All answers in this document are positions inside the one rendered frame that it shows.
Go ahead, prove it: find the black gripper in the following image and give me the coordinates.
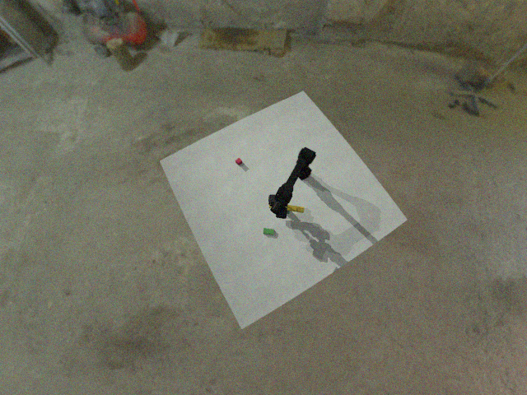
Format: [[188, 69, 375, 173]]
[[276, 204, 288, 219]]

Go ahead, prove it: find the yellow rectangular bar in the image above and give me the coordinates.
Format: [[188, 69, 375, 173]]
[[286, 205, 305, 213]]

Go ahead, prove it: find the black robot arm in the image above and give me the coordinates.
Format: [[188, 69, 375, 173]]
[[268, 147, 316, 215]]

